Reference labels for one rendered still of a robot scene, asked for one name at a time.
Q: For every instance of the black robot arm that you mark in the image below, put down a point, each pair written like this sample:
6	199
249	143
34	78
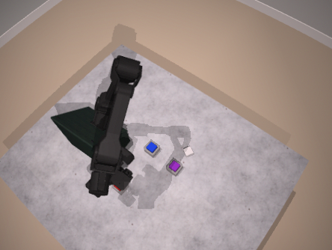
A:
110	110

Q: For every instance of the purple button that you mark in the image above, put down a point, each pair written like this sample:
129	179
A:
174	167

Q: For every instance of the red button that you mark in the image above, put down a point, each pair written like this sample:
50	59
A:
120	191

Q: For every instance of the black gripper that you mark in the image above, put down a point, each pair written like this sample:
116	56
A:
127	157

